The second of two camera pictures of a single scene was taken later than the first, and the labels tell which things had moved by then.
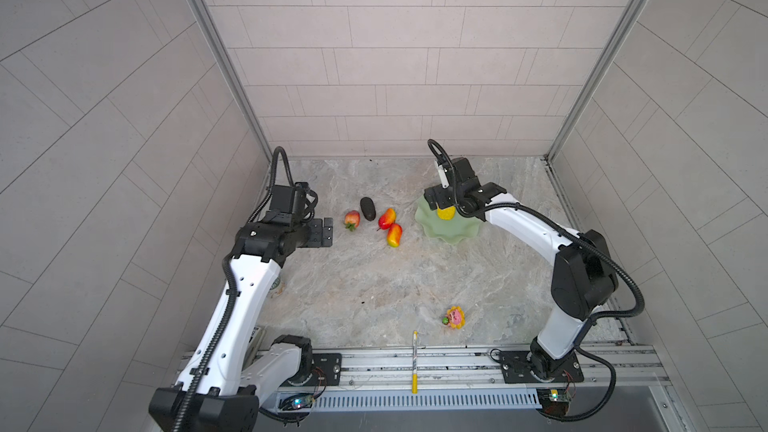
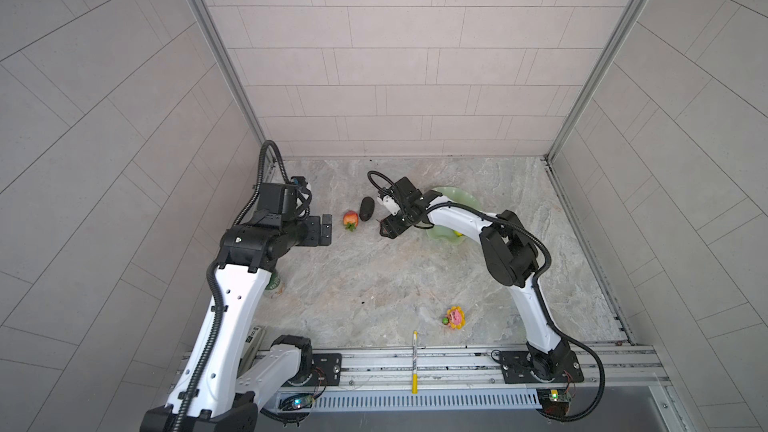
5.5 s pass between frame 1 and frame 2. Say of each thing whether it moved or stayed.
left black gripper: stayed
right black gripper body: moved
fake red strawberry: stayed
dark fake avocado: stayed
